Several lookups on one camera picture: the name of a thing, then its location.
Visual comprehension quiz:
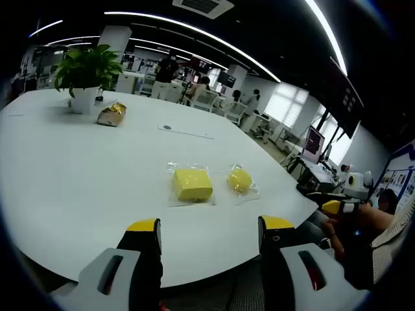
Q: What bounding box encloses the square yellow silicone block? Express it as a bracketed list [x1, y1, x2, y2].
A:
[165, 161, 217, 208]

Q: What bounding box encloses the potted green plant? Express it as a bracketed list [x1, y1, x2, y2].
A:
[54, 44, 124, 115]

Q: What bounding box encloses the blue bordered wall poster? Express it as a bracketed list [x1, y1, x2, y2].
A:
[372, 142, 415, 211]

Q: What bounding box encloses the person's black garment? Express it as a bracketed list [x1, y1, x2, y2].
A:
[340, 222, 377, 291]

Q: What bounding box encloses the ceiling air vent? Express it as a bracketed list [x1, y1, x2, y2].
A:
[171, 0, 235, 19]

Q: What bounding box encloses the golden snack packet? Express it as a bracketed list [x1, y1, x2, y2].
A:
[96, 102, 128, 128]

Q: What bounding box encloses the white office chair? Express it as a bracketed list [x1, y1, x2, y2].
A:
[191, 89, 219, 111]
[223, 100, 248, 126]

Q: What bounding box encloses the person's grey trouser leg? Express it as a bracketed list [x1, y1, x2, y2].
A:
[298, 212, 329, 250]

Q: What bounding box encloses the black wall screen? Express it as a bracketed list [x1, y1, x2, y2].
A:
[326, 56, 366, 139]

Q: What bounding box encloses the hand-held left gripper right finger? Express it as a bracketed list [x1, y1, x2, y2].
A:
[258, 215, 369, 311]

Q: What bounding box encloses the round yellow cake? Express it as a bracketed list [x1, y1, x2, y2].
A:
[226, 163, 262, 203]

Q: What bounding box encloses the computer monitor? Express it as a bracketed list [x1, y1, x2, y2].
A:
[300, 125, 326, 164]

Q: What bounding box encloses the long ceiling light strip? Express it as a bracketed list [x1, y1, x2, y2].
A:
[103, 11, 281, 82]
[304, 0, 350, 77]

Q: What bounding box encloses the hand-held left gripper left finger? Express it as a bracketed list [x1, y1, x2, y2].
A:
[77, 217, 164, 311]

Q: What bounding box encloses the person's right hand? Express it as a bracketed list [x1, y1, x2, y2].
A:
[320, 217, 346, 260]

